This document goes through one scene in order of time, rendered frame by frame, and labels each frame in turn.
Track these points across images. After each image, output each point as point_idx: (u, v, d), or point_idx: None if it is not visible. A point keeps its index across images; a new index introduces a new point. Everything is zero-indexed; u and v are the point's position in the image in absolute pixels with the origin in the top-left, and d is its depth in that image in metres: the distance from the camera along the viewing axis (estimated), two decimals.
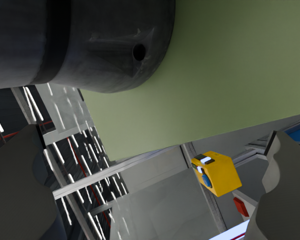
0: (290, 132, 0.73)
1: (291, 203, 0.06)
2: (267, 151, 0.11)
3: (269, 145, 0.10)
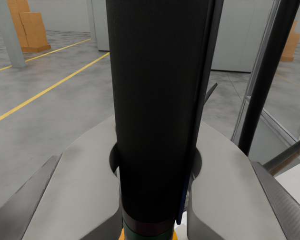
0: None
1: (215, 180, 0.07)
2: None
3: None
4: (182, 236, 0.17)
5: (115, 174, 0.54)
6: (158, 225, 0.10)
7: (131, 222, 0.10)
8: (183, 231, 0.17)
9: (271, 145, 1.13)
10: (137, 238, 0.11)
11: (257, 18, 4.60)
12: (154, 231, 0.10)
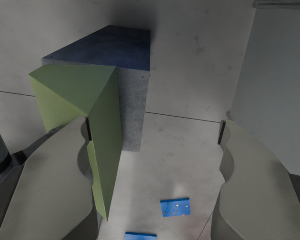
0: None
1: (246, 186, 0.07)
2: (220, 140, 0.11)
3: (221, 135, 0.11)
4: None
5: None
6: None
7: None
8: None
9: None
10: None
11: None
12: None
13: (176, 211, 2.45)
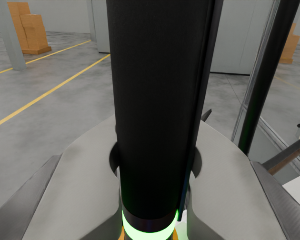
0: None
1: (215, 180, 0.07)
2: None
3: None
4: (183, 234, 0.16)
5: None
6: (159, 222, 0.10)
7: (131, 218, 0.10)
8: (184, 229, 0.17)
9: (267, 153, 1.16)
10: (137, 235, 0.11)
11: (256, 22, 4.63)
12: (154, 227, 0.10)
13: None
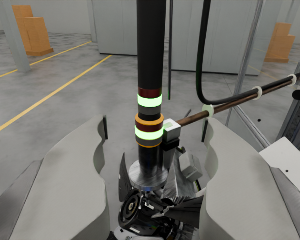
0: None
1: (231, 183, 0.07)
2: (204, 137, 0.12)
3: (205, 132, 0.11)
4: (167, 125, 0.32)
5: None
6: (153, 92, 0.25)
7: (142, 92, 0.25)
8: (168, 123, 0.32)
9: None
10: (144, 101, 0.26)
11: None
12: (151, 95, 0.25)
13: None
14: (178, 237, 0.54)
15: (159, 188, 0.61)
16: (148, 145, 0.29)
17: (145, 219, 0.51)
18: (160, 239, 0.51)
